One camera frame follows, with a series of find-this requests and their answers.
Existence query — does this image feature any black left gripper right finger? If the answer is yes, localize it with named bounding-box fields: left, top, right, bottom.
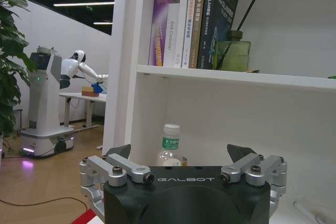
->
left=220, top=144, right=288, bottom=214

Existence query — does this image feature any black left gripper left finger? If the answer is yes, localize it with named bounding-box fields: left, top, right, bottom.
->
left=79, top=144, right=155, bottom=219

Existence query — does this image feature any clear plastic water bottle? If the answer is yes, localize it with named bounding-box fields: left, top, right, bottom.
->
left=156, top=123, right=185, bottom=167

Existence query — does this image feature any red and white flat item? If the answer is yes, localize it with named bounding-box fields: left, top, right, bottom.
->
left=70, top=208, right=102, bottom=224

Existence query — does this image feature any white desk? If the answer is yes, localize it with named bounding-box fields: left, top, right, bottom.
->
left=59, top=92, right=107, bottom=133

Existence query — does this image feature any brown box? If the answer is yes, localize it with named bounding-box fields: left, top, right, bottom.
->
left=81, top=86, right=100, bottom=97

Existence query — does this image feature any white bookshelf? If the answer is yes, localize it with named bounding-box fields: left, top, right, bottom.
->
left=102, top=0, right=336, bottom=224

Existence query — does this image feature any white wheeled robot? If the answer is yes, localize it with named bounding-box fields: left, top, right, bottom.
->
left=19, top=46, right=89, bottom=158

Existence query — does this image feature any green glass diffuser bottle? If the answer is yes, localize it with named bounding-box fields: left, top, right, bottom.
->
left=214, top=29, right=251, bottom=71

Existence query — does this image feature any short white book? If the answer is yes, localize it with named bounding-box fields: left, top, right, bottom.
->
left=163, top=3, right=182, bottom=68

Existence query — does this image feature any purple book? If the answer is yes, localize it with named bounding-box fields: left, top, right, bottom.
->
left=148, top=0, right=177, bottom=67

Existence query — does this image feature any brown C++ book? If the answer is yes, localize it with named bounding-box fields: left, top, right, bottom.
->
left=188, top=0, right=208, bottom=69

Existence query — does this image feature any white book with orange print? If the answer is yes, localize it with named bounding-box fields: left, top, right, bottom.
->
left=181, top=0, right=198, bottom=69

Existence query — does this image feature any large dark book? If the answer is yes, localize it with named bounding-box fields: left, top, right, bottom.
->
left=196, top=0, right=240, bottom=70

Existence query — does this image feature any black reed stick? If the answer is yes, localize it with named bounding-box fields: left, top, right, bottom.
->
left=214, top=0, right=266, bottom=70

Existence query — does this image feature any green leafy plant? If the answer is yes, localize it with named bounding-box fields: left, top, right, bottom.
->
left=0, top=0, right=37, bottom=154

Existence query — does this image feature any long ceiling light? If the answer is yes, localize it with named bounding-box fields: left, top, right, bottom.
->
left=53, top=2, right=115, bottom=6

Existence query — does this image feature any tall plain white book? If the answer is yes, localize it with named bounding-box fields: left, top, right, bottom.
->
left=174, top=0, right=190, bottom=69

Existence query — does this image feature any black floor cable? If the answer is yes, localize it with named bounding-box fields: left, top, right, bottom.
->
left=0, top=191, right=90, bottom=211

